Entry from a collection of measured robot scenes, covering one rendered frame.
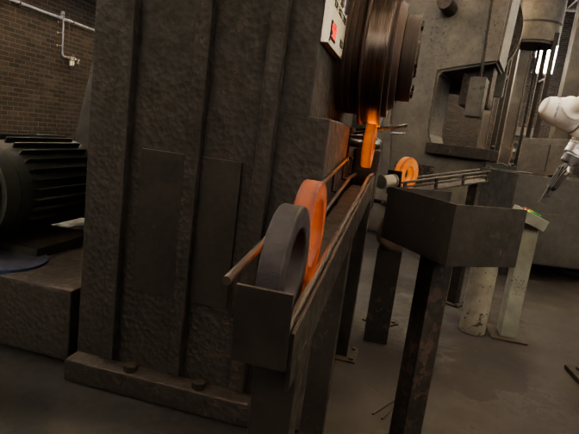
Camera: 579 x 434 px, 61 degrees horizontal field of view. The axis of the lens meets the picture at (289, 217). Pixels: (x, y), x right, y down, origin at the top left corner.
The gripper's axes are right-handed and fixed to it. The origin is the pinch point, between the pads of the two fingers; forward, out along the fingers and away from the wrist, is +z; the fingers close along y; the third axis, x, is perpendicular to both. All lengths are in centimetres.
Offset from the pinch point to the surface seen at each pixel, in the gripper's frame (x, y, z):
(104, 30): -152, 108, 19
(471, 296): -3, 2, 55
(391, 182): -62, 22, 25
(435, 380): -13, 58, 78
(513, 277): 8.6, -2.1, 38.7
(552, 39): 72, -784, -276
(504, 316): 15, -2, 57
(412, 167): -57, 10, 16
